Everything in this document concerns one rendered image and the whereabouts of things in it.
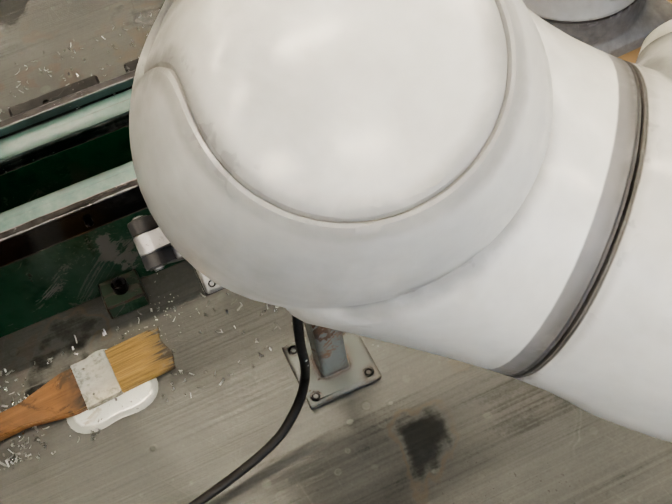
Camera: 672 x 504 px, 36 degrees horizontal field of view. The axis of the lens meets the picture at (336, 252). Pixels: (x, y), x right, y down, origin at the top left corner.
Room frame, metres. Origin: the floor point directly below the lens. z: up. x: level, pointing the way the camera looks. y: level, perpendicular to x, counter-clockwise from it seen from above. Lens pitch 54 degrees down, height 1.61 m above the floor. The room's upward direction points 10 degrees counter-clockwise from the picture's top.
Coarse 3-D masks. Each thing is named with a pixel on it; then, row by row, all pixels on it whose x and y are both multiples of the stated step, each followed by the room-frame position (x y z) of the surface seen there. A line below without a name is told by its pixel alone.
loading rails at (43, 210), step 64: (0, 128) 0.71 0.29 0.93; (64, 128) 0.70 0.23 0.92; (128, 128) 0.71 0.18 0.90; (0, 192) 0.67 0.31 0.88; (64, 192) 0.62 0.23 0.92; (128, 192) 0.60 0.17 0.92; (0, 256) 0.57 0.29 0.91; (64, 256) 0.58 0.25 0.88; (128, 256) 0.60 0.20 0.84; (0, 320) 0.56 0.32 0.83
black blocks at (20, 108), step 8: (128, 64) 0.84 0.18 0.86; (136, 64) 0.84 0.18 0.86; (80, 80) 0.83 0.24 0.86; (88, 80) 0.83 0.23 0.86; (96, 80) 0.82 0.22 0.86; (64, 88) 0.82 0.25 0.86; (72, 88) 0.82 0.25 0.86; (80, 88) 0.82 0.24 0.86; (40, 96) 0.81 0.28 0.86; (48, 96) 0.81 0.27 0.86; (56, 96) 0.81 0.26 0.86; (64, 96) 0.81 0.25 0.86; (24, 104) 0.81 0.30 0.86; (32, 104) 0.80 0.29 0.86; (40, 104) 0.80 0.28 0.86; (16, 112) 0.80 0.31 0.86
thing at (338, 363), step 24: (312, 336) 0.45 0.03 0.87; (336, 336) 0.45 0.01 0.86; (288, 360) 0.47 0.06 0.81; (312, 360) 0.47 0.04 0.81; (336, 360) 0.45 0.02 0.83; (360, 360) 0.46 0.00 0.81; (312, 384) 0.44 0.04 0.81; (336, 384) 0.44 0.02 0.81; (360, 384) 0.44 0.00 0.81; (312, 408) 0.42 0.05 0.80; (264, 456) 0.38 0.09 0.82
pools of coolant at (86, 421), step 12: (0, 120) 0.85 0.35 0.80; (144, 384) 0.48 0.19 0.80; (156, 384) 0.48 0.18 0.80; (120, 396) 0.47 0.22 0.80; (132, 396) 0.47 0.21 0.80; (144, 396) 0.46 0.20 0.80; (96, 408) 0.46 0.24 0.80; (108, 408) 0.46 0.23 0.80; (120, 408) 0.46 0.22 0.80; (132, 408) 0.45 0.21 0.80; (144, 408) 0.45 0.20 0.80; (72, 420) 0.45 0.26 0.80; (84, 420) 0.45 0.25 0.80; (96, 420) 0.45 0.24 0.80; (108, 420) 0.45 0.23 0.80; (84, 432) 0.44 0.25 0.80
